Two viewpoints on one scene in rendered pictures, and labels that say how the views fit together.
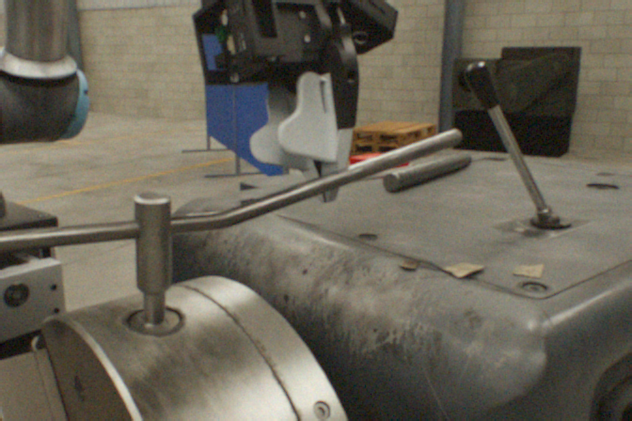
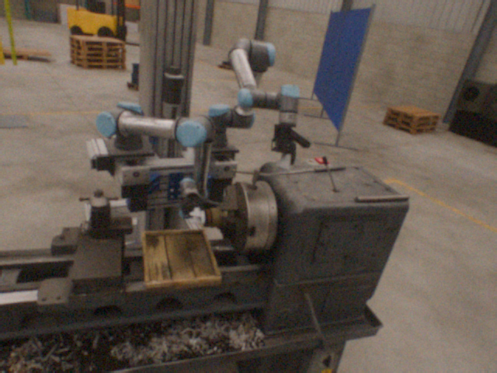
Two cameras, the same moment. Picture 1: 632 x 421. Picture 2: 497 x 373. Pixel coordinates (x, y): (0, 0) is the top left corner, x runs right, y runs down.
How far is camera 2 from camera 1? 1.04 m
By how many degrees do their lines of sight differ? 20
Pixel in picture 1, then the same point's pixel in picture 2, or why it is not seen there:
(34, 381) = (233, 190)
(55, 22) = not seen: hidden behind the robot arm
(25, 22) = not seen: hidden behind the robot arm
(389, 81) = (425, 81)
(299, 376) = (271, 202)
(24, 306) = (227, 172)
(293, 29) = (286, 147)
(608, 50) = not seen: outside the picture
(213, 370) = (258, 196)
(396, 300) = (290, 195)
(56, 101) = (246, 120)
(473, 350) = (295, 205)
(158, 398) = (250, 198)
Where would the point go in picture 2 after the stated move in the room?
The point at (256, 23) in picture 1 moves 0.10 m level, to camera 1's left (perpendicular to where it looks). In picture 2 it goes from (279, 145) to (256, 139)
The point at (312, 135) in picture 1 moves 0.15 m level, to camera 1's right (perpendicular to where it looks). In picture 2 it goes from (285, 165) to (321, 175)
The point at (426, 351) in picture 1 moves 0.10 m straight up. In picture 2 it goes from (290, 203) to (296, 182)
